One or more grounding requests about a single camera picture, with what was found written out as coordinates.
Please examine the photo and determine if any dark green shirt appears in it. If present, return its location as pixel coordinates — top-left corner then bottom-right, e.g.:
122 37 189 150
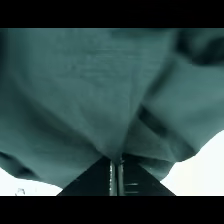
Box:
0 27 224 190

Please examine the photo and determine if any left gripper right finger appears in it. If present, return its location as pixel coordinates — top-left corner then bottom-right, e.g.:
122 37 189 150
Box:
116 154 177 197

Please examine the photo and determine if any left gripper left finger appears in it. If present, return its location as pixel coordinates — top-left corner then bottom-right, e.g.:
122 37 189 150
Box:
56 155 115 197

